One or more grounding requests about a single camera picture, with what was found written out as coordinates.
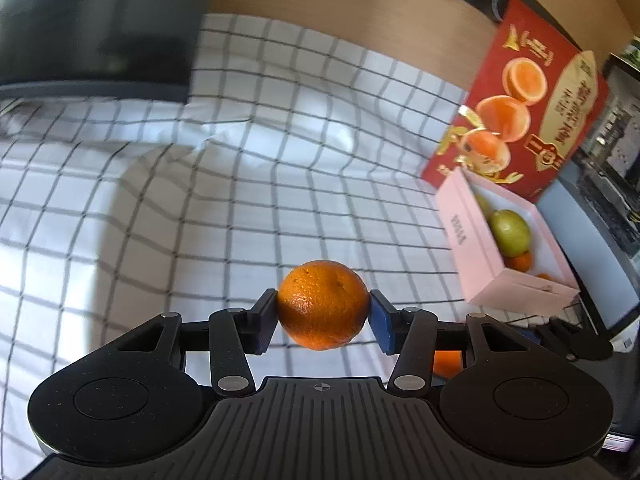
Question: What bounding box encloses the large orange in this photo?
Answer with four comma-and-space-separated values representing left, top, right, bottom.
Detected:
432, 350, 463, 380

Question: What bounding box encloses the dark monitor screen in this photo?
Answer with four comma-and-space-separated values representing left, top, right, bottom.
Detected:
537, 179, 639, 353

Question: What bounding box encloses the silver laptop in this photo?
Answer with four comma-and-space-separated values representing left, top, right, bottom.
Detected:
1, 0, 209, 103

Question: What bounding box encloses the red orange gift box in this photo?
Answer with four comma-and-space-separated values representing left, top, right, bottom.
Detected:
422, 0, 608, 202

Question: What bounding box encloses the pink open box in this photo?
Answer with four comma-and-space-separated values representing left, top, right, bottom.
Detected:
435, 168, 579, 318

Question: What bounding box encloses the white black grid tablecloth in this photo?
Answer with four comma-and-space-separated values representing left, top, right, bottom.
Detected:
0, 13, 586, 476

